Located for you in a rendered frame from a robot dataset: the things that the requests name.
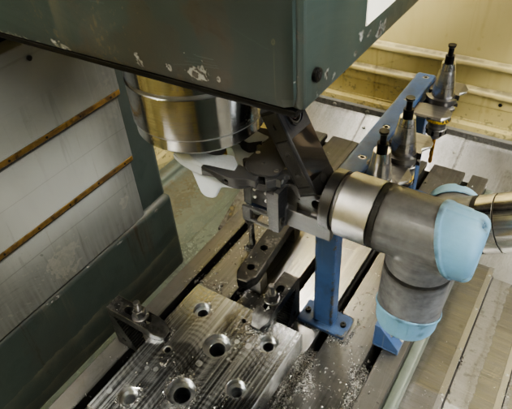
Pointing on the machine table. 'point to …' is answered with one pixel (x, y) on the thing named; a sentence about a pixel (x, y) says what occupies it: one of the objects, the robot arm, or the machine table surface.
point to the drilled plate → (269, 381)
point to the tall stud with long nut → (251, 232)
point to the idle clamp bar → (263, 258)
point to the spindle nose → (187, 117)
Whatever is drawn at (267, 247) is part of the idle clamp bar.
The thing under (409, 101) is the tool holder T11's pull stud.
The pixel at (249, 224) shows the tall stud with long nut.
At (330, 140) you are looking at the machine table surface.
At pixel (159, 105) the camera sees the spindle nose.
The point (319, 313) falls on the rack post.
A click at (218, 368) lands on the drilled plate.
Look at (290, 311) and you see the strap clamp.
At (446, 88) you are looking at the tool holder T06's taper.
